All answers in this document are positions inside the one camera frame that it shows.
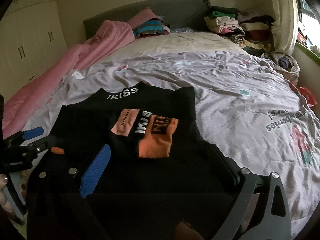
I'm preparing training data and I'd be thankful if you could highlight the black IKISS sweater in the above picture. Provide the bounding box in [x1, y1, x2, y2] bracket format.
[26, 81, 241, 240]

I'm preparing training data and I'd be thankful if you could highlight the basket of clothes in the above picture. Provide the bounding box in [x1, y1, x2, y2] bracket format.
[261, 51, 300, 83]

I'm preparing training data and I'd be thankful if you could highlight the striped folded clothes stack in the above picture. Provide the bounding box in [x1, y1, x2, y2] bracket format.
[133, 18, 170, 38]

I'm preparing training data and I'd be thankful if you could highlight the mixed folded clothes pile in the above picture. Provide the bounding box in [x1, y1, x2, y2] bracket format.
[204, 7, 274, 56]

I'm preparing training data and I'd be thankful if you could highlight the person's left hand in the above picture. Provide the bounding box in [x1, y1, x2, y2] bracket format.
[0, 174, 15, 218]

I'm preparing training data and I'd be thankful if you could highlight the person's right hand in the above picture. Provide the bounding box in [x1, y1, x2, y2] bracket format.
[174, 221, 203, 240]

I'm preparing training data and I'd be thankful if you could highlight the pink blanket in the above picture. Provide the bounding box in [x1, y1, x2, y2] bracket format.
[2, 7, 162, 138]

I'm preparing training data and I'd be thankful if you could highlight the cream wardrobe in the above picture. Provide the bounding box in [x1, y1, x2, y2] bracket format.
[1, 0, 67, 101]

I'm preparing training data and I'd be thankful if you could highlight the lilac strawberry print duvet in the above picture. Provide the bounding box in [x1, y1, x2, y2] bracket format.
[22, 50, 320, 235]

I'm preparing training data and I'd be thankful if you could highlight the red plastic bag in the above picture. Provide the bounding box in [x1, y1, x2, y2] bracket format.
[297, 87, 317, 108]

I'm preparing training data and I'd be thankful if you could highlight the cream bed sheet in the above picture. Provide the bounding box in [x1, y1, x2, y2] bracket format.
[101, 31, 247, 62]

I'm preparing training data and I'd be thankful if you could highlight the cluttered green window sill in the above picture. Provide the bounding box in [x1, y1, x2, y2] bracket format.
[295, 22, 320, 66]

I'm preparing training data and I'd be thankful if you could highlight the window with grille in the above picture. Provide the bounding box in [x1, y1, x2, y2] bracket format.
[297, 0, 319, 47]

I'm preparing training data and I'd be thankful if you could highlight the dark grey headboard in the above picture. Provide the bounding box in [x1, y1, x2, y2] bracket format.
[83, 0, 210, 39]

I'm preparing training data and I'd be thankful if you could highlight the cream curtain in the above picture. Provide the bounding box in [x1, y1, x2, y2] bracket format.
[271, 0, 299, 55]

